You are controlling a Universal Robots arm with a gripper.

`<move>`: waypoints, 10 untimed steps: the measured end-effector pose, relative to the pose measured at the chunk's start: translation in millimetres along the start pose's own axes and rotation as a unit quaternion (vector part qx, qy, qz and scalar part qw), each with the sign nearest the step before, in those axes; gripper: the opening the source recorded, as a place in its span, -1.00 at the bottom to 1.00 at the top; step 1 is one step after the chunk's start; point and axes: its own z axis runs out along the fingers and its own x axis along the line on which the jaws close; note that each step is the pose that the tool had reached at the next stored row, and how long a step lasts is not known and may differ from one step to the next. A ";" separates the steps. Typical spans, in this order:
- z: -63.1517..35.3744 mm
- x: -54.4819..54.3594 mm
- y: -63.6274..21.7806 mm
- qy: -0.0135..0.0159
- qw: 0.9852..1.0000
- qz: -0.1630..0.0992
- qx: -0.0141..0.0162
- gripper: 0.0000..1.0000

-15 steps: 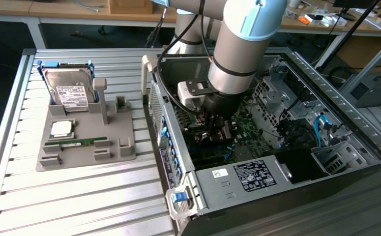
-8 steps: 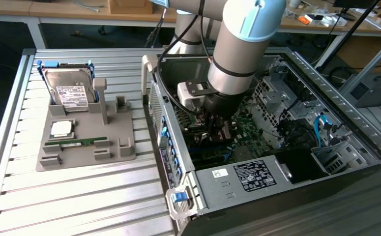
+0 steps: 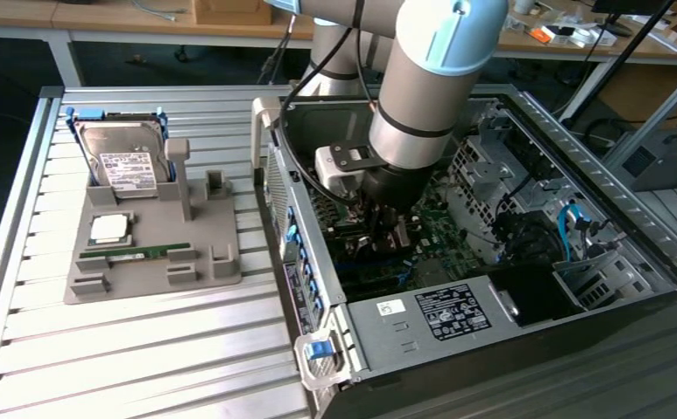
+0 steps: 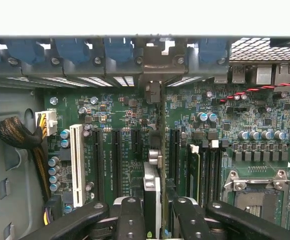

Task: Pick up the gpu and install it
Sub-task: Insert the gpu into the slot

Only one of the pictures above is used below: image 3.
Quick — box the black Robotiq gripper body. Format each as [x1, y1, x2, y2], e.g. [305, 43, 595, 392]
[363, 165, 434, 215]

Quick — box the black graphics card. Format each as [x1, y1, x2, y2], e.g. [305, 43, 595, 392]
[337, 216, 416, 265]

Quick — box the green motherboard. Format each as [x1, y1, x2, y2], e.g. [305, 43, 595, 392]
[307, 174, 490, 302]

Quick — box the perforated metal drive cage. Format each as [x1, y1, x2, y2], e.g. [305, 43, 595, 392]
[444, 130, 554, 228]

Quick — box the grey chipset heatsink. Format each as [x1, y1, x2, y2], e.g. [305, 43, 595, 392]
[413, 258, 456, 287]

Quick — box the grey power supply unit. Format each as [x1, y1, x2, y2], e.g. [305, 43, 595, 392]
[346, 278, 526, 373]

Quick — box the grey disk bay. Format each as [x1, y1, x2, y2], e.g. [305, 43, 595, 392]
[550, 251, 657, 309]

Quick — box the wooden desk with grey legs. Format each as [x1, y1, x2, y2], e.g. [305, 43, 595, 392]
[496, 0, 677, 67]
[0, 0, 317, 87]

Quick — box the open black PC case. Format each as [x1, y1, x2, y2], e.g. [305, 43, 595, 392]
[250, 85, 677, 419]

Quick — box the green RAM stick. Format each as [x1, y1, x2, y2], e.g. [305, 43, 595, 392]
[78, 243, 192, 262]

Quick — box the grey computer tower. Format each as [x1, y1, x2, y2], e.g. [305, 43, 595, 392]
[603, 126, 677, 193]

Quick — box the small white box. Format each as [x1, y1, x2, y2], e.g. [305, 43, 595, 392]
[568, 28, 617, 48]

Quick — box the hard disk with blue carrier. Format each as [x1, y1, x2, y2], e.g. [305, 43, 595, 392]
[64, 106, 178, 201]

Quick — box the grey plastic parts rack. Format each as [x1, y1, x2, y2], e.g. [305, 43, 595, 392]
[62, 138, 243, 306]

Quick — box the closed brown cardboard box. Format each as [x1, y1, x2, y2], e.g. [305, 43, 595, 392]
[191, 0, 274, 26]

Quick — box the silver CPU chip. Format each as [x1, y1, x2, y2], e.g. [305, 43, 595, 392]
[88, 212, 135, 246]

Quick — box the black slanted pole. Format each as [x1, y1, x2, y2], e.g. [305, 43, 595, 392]
[557, 0, 677, 127]

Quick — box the black monitor with stand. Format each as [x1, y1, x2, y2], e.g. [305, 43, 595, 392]
[591, 0, 675, 38]

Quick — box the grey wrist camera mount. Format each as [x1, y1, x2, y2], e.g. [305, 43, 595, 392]
[314, 143, 387, 196]

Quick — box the black power wire bundle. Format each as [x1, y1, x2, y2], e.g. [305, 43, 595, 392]
[492, 209, 564, 265]

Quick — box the blue disk wire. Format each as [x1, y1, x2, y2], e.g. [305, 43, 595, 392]
[554, 203, 591, 264]

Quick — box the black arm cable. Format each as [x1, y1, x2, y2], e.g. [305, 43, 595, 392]
[255, 0, 374, 204]

